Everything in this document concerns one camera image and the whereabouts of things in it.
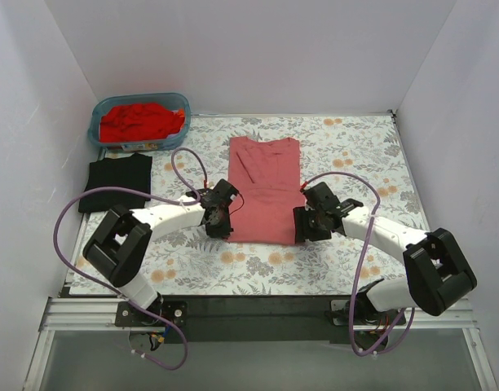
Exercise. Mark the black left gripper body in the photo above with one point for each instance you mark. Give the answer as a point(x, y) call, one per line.
point(218, 228)

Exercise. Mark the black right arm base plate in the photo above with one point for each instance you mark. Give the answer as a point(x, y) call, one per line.
point(339, 314)

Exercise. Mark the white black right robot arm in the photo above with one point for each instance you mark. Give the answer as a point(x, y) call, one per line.
point(437, 273)

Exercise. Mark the red t shirt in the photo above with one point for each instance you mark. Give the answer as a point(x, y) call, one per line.
point(140, 122)

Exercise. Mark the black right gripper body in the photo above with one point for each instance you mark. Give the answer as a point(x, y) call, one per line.
point(306, 227)

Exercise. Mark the teal plastic laundry basket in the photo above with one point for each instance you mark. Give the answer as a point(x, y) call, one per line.
point(171, 101)

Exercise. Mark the floral patterned table mat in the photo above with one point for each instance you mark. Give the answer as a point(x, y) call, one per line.
point(360, 157)

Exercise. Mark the pink t shirt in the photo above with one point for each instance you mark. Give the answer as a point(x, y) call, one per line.
point(268, 176)

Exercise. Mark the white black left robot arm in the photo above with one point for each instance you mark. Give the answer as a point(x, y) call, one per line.
point(118, 245)

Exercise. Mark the folded black t shirt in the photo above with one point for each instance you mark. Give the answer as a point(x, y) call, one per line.
point(133, 172)

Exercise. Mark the aluminium frame rail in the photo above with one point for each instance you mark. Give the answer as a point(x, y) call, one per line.
point(67, 315)

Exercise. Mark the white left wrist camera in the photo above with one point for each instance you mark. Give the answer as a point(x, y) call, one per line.
point(199, 194)

